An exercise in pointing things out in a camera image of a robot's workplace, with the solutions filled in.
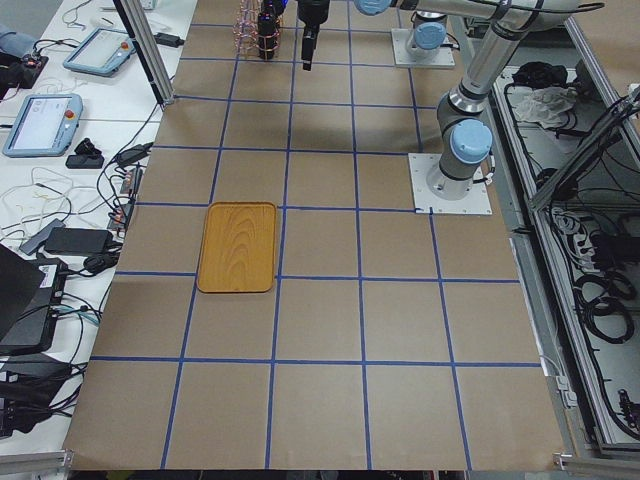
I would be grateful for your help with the wooden tray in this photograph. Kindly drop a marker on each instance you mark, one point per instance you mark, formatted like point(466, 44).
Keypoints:
point(238, 248)

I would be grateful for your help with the aluminium frame post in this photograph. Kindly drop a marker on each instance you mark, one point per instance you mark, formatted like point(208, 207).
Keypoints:
point(136, 24)

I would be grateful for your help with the copper wire bottle basket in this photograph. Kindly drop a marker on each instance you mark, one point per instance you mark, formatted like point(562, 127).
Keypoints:
point(245, 28)

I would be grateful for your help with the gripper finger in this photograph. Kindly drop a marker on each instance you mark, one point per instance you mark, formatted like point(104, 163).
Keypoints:
point(309, 41)

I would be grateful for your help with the far teach pendant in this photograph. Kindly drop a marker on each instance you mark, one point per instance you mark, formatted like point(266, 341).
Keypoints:
point(101, 53)

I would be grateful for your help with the black laptop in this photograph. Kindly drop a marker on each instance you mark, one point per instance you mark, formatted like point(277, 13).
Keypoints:
point(30, 292)

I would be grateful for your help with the dark wine bottle right end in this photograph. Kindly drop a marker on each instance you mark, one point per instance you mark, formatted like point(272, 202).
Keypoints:
point(268, 28)

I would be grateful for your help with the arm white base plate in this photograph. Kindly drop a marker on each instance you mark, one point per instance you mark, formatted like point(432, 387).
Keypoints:
point(443, 60)
point(434, 193)

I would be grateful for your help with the small black power brick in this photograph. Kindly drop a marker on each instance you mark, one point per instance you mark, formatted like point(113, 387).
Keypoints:
point(169, 40)

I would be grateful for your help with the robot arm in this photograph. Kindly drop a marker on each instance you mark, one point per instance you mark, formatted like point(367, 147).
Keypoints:
point(466, 140)
point(427, 35)

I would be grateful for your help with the near teach pendant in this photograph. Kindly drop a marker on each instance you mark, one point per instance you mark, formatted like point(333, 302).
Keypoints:
point(45, 126)

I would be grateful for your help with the teach pendant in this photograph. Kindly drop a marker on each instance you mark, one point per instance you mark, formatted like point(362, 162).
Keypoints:
point(101, 53)
point(45, 126)

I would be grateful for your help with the white crumpled cloth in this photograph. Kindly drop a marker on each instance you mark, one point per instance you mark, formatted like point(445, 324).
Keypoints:
point(547, 107)

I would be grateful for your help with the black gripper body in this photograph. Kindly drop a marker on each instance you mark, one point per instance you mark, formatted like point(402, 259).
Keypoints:
point(312, 10)

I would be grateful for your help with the black power adapter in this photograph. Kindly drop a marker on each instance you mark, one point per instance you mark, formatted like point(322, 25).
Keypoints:
point(77, 241)

